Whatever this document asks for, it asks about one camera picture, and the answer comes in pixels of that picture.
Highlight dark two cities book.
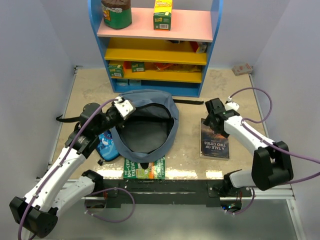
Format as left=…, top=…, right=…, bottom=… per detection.
left=200, top=118, right=230, bottom=160

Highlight blue student backpack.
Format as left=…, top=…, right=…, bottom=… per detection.
left=56, top=89, right=203, bottom=169

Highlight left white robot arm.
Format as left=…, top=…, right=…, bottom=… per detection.
left=9, top=97, right=136, bottom=240

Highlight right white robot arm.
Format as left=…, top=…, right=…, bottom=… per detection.
left=204, top=98, right=294, bottom=197

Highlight blue dinosaur pencil case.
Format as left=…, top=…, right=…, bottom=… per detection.
left=96, top=130, right=120, bottom=166

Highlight teal boxes bottom shelf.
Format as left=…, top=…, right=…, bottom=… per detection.
left=115, top=79, right=142, bottom=87

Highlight green box left shelf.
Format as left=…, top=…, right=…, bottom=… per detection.
left=108, top=64, right=125, bottom=78

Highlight green box shelf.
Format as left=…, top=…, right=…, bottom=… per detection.
left=131, top=61, right=146, bottom=73
left=108, top=64, right=125, bottom=78

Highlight small red white box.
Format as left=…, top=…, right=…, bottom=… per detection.
left=231, top=63, right=253, bottom=76

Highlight green box middle shelf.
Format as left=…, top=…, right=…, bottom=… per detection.
left=131, top=61, right=146, bottom=73

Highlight blue pink yellow shelf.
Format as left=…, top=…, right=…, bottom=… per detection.
left=87, top=0, right=224, bottom=97

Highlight green treehouse book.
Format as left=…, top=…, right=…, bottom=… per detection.
left=123, top=156, right=166, bottom=180

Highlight red packet middle shelf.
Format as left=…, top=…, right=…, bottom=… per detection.
left=189, top=41, right=208, bottom=54

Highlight orange snack packets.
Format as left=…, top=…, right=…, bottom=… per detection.
left=153, top=62, right=202, bottom=73

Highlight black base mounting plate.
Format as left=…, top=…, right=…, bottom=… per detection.
left=73, top=178, right=253, bottom=210

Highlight green brown canister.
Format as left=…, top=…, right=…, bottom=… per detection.
left=101, top=0, right=132, bottom=30

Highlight yellow green carton top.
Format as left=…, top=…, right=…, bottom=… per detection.
left=153, top=0, right=173, bottom=31

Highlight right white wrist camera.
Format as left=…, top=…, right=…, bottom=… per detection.
left=224, top=101, right=240, bottom=112

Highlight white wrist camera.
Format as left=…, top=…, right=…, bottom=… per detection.
left=112, top=96, right=136, bottom=120
left=224, top=101, right=240, bottom=112

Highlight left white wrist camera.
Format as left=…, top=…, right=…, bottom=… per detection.
left=112, top=96, right=136, bottom=120

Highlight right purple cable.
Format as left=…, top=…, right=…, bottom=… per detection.
left=224, top=87, right=320, bottom=216

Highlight purple cable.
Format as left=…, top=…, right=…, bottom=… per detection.
left=17, top=97, right=136, bottom=240
left=224, top=87, right=320, bottom=216

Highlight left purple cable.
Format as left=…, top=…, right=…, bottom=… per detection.
left=17, top=97, right=136, bottom=240

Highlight aluminium frame rail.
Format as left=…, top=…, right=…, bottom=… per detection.
left=21, top=179, right=294, bottom=239

